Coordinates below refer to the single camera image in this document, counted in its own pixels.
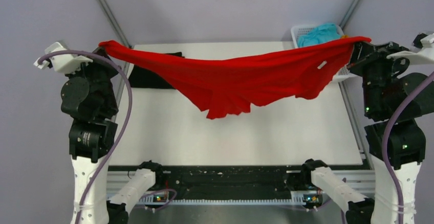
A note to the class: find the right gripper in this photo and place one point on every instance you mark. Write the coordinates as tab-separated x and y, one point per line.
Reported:
364	52

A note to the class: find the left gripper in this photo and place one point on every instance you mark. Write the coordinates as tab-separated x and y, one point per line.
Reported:
96	62

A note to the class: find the red t shirt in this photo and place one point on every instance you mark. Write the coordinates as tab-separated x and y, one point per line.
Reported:
232	86

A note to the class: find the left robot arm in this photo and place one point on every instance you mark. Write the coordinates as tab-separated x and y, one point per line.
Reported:
88	97

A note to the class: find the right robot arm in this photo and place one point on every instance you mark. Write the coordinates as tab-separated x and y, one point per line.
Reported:
393	100

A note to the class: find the folded black t shirt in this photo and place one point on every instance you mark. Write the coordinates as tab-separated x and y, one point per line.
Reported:
143	78

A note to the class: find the light blue t shirt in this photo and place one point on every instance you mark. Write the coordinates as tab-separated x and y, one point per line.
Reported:
313	35

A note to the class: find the white plastic laundry basket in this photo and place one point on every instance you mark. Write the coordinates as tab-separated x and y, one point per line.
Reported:
341	75

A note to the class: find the aluminium frame rail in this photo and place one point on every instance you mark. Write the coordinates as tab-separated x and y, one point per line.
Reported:
160	197

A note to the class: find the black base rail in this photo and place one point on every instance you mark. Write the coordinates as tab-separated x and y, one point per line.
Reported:
276	182

